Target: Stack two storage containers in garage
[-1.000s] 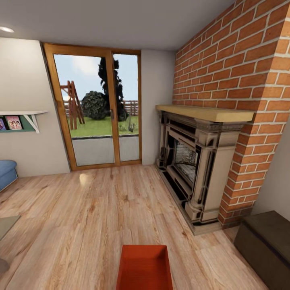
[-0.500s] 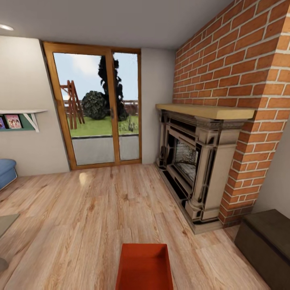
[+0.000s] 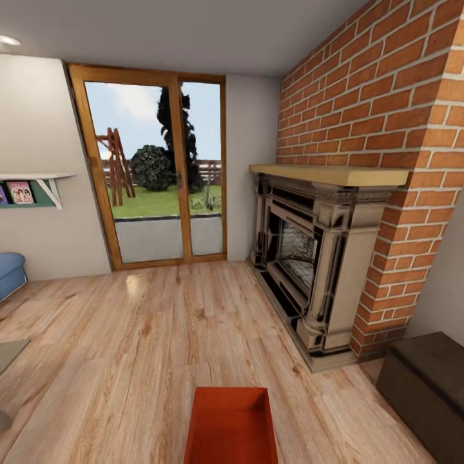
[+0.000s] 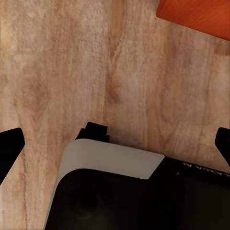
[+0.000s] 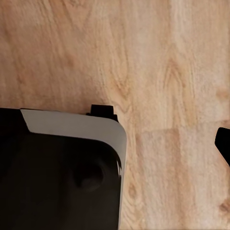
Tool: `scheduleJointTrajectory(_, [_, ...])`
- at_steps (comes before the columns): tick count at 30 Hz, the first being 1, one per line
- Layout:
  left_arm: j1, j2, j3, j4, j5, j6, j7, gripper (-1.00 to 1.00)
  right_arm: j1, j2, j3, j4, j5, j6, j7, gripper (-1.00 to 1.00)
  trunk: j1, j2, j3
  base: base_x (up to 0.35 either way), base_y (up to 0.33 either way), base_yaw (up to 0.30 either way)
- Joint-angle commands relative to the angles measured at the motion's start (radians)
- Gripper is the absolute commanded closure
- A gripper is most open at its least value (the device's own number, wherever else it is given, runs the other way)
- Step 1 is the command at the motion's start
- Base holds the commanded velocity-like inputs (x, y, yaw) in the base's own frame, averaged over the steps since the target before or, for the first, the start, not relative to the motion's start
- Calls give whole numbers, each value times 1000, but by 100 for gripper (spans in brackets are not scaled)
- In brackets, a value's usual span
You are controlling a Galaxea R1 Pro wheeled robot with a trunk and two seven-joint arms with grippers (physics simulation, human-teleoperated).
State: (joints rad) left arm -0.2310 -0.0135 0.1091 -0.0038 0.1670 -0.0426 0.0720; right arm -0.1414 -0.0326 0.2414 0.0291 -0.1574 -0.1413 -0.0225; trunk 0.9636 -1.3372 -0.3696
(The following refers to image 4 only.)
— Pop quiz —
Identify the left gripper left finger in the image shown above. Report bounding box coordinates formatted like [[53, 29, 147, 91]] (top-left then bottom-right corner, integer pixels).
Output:
[[0, 127, 25, 185]]

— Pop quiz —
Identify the storage box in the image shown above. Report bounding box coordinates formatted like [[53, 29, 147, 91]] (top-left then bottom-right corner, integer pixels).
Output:
[[156, 0, 230, 41]]

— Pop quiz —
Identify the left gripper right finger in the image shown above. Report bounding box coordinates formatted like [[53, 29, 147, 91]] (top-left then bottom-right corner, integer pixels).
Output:
[[215, 127, 230, 165]]

